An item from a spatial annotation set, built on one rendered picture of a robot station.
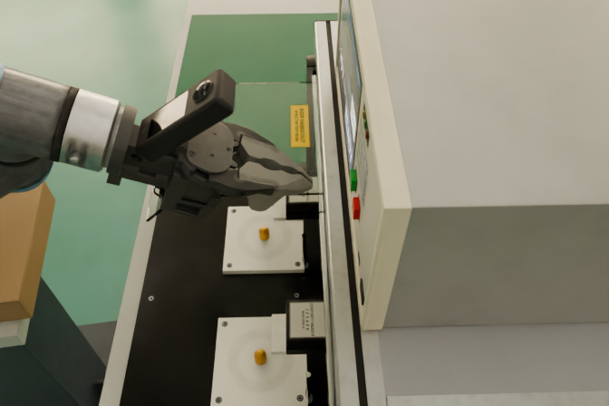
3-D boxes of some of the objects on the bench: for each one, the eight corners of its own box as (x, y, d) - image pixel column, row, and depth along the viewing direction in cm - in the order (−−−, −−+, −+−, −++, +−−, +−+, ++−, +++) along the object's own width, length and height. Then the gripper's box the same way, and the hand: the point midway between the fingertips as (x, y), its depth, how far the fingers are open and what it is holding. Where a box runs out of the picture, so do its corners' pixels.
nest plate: (223, 275, 99) (222, 271, 98) (228, 209, 108) (227, 206, 108) (304, 273, 99) (304, 269, 98) (302, 208, 109) (302, 205, 108)
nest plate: (211, 410, 83) (209, 408, 82) (218, 321, 93) (217, 317, 92) (307, 408, 83) (307, 405, 82) (305, 319, 93) (305, 315, 92)
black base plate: (102, 508, 76) (98, 506, 74) (168, 172, 118) (166, 166, 116) (431, 499, 77) (434, 497, 75) (380, 169, 119) (381, 162, 117)
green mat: (160, 166, 119) (159, 165, 119) (191, 14, 159) (191, 14, 159) (577, 159, 121) (577, 159, 121) (504, 11, 161) (505, 10, 161)
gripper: (115, 139, 60) (288, 187, 67) (97, 202, 54) (289, 247, 61) (130, 83, 54) (318, 143, 61) (112, 148, 48) (322, 205, 55)
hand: (304, 177), depth 59 cm, fingers closed
